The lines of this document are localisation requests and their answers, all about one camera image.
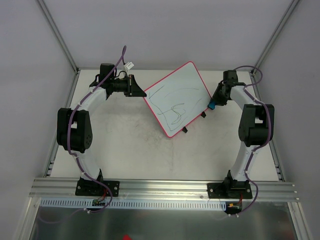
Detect aluminium frame post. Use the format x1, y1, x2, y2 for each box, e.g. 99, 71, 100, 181
35, 0, 79, 73
254, 0, 301, 69

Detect black whiteboard clip upper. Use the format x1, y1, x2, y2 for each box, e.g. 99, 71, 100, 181
201, 111, 207, 118

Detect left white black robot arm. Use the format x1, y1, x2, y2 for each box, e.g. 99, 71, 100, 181
56, 63, 146, 197

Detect aluminium frame post right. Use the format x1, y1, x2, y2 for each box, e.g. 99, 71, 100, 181
254, 0, 301, 69

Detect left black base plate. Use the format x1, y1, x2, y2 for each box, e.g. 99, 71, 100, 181
75, 178, 120, 197

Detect aluminium frame post left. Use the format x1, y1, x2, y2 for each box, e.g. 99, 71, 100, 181
35, 0, 79, 73

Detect pink framed whiteboard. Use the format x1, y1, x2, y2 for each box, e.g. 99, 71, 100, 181
144, 61, 211, 138

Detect aluminium mounting rail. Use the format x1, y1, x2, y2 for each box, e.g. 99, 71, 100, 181
28, 177, 300, 202

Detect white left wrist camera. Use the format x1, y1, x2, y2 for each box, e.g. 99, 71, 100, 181
123, 61, 135, 73

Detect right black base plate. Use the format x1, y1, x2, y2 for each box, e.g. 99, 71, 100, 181
206, 181, 253, 200

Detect slotted white cable duct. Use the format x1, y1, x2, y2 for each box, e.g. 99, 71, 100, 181
39, 197, 227, 211

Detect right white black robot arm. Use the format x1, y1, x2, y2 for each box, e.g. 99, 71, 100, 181
207, 70, 275, 199

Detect red object at bottom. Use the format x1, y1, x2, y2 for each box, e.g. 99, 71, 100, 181
122, 234, 132, 240

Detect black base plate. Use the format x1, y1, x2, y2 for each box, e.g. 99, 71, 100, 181
206, 181, 253, 200
75, 178, 120, 197

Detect blue whiteboard eraser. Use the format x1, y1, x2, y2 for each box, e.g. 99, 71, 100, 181
207, 100, 216, 110

